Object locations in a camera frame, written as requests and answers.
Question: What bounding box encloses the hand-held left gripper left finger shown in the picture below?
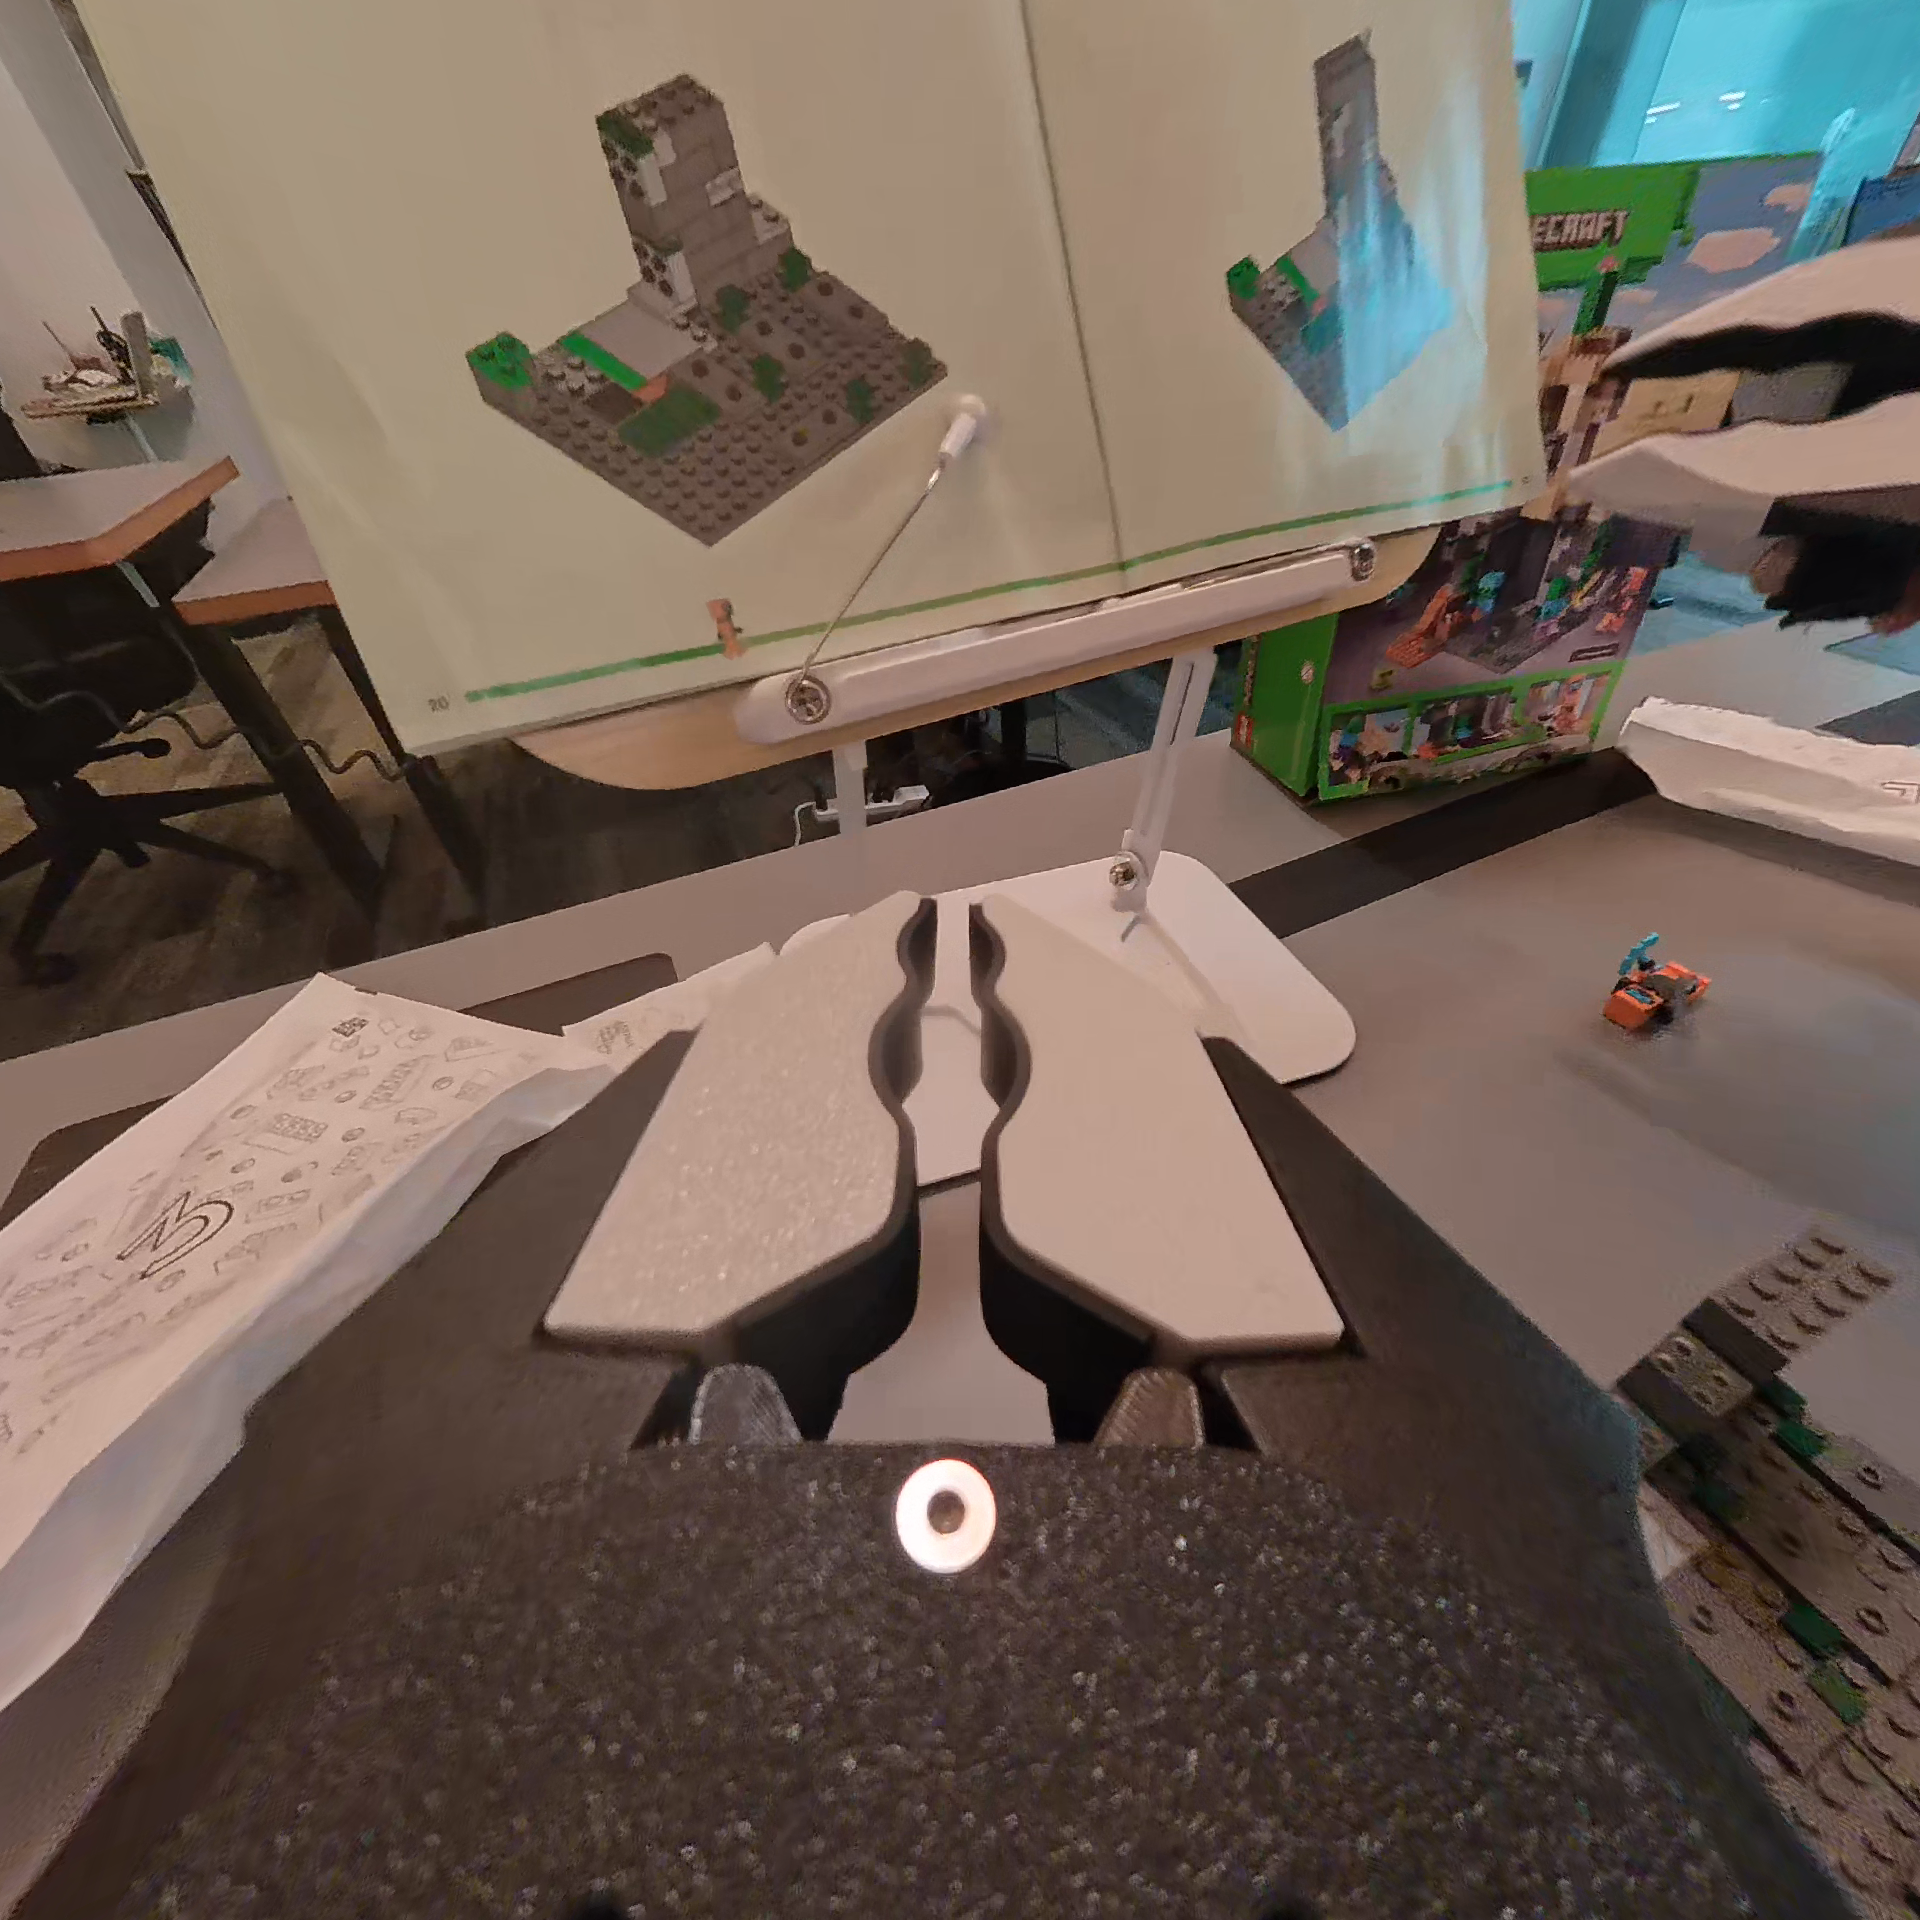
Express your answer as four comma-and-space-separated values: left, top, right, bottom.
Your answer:
540, 886, 929, 1347

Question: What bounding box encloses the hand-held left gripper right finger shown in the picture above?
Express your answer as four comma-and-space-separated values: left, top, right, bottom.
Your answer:
968, 896, 1349, 1352

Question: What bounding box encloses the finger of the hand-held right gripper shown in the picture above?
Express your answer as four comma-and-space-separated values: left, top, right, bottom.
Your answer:
1556, 430, 1920, 552
1600, 235, 1920, 441

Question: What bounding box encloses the grey studded brick baseplate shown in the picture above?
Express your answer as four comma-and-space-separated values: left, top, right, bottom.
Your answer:
1641, 1395, 1920, 1801

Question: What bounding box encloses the white book stand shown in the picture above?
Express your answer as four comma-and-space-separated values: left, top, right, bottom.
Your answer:
504, 392, 1426, 1193

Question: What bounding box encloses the green toy box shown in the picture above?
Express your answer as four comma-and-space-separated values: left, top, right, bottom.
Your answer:
1230, 151, 1920, 811

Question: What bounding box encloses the small orange brick figure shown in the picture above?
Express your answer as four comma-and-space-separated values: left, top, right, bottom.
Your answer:
1603, 929, 1715, 1032

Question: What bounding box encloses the printed white paper bag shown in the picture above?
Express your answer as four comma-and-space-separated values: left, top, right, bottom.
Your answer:
0, 971, 706, 1711

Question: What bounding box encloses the wooden top table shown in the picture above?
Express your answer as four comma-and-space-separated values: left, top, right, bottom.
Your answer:
172, 502, 489, 932
0, 455, 243, 589

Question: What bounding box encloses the black office chair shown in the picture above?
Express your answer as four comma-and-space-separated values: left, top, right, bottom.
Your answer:
0, 404, 288, 975

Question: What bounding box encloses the building instruction booklet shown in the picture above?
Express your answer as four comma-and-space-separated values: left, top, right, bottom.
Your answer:
76, 0, 1554, 757

